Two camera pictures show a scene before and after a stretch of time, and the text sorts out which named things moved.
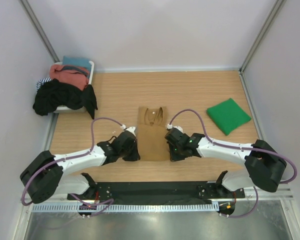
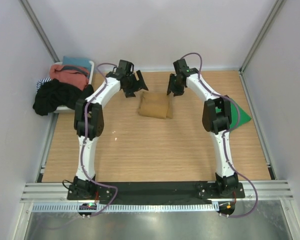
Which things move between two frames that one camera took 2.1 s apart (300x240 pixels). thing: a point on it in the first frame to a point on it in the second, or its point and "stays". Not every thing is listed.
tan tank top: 152,145 to 159,104
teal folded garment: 76,61 stays
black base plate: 158,193 stays
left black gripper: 135,156 to 129,93
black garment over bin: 54,93 stays
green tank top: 228,115 stays
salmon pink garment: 75,77 stays
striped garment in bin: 40,82 stays
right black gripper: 174,157 to 170,88
